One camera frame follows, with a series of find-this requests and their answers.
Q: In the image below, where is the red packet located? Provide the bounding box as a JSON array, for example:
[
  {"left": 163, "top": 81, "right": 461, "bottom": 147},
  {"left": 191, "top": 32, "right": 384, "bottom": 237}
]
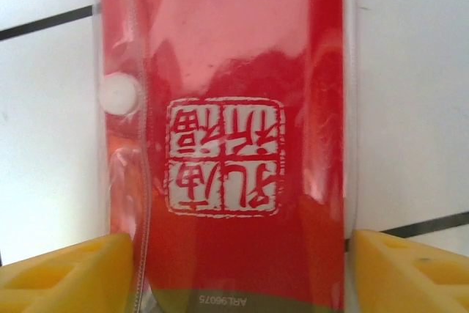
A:
[{"left": 93, "top": 0, "right": 359, "bottom": 313}]

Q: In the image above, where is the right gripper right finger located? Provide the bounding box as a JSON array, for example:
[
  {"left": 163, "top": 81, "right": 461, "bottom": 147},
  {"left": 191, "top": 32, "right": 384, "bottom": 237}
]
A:
[{"left": 353, "top": 228, "right": 469, "bottom": 313}]

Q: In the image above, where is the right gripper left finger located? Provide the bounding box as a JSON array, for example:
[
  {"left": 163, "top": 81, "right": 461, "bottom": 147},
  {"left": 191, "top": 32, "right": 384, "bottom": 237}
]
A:
[{"left": 0, "top": 234, "right": 135, "bottom": 313}]

